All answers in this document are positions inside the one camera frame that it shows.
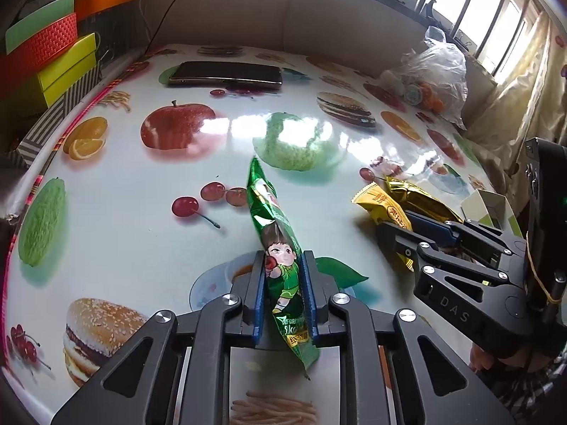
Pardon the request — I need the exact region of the red woven box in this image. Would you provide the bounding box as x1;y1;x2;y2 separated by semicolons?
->
0;12;78;99

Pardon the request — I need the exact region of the black cable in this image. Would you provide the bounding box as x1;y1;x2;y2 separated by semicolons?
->
143;0;205;54

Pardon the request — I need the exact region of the green white cardboard box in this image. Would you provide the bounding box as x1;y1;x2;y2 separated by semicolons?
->
460;190;523;237

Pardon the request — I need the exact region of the black smartphone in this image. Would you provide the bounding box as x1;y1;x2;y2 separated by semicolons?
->
167;61;282;90

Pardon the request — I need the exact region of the cream patterned curtain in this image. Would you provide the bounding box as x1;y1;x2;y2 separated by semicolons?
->
465;12;566;213

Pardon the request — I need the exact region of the clear plastic bag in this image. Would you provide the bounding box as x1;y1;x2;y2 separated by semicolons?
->
378;26;468;130

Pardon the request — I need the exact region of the yellow gold snack packet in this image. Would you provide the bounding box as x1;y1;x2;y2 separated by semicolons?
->
352;183;415;271

